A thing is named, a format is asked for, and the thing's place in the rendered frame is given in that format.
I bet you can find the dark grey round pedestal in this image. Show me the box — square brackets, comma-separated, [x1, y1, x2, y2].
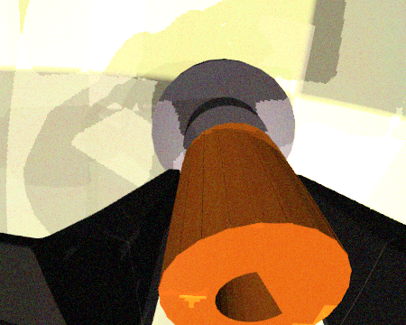
[152, 59, 296, 172]

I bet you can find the orange knob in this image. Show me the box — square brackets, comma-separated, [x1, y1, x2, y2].
[159, 123, 352, 325]

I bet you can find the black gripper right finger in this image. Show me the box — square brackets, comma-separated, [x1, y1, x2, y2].
[297, 174, 406, 325]

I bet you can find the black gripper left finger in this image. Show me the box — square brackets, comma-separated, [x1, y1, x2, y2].
[0, 169, 180, 325]

